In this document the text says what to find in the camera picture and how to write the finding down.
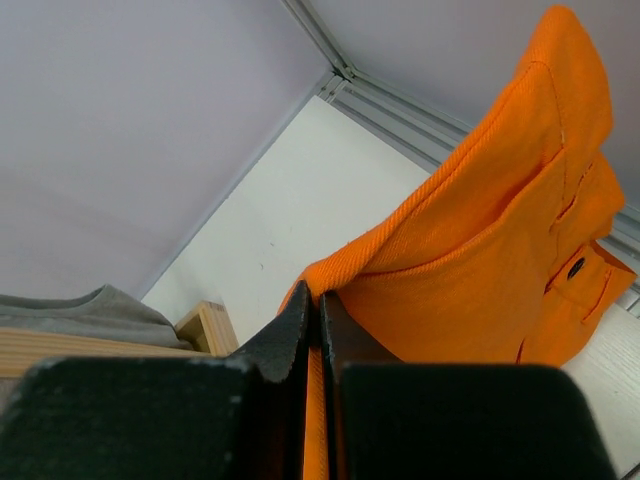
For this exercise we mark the wooden clothes rack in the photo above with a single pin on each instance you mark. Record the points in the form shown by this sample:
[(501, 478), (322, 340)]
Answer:
[(207, 327)]

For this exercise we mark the orange trousers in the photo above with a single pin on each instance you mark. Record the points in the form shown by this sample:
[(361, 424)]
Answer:
[(496, 257)]

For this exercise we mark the grey shirt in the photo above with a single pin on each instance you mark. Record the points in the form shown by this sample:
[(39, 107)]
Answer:
[(106, 313)]

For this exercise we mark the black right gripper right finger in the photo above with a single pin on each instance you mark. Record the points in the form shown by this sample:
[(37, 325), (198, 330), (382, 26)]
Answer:
[(387, 419)]

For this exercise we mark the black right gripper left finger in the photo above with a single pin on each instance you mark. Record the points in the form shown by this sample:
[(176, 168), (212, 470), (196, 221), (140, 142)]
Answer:
[(238, 417)]

